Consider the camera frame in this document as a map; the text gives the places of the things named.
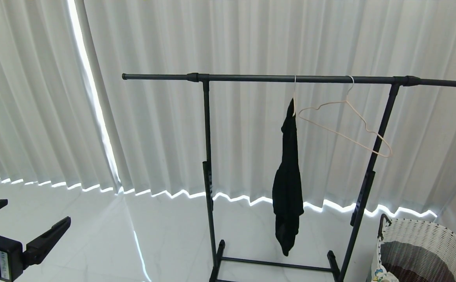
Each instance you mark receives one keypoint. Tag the cream printed garment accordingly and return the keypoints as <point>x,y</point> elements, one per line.
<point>382,276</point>

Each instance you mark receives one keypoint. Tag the black garment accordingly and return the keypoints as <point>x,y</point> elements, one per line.
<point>288,196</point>

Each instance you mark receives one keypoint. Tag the pink clothes hanger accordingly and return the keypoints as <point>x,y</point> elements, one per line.
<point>294,98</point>
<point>347,102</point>

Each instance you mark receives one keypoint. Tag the white laundry basket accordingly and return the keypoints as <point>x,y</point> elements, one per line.
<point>419,231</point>

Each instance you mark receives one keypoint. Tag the black clothes rack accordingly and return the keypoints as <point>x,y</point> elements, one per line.
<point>251,78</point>

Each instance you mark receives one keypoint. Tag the white curtain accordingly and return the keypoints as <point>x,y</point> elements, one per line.
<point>231,137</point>

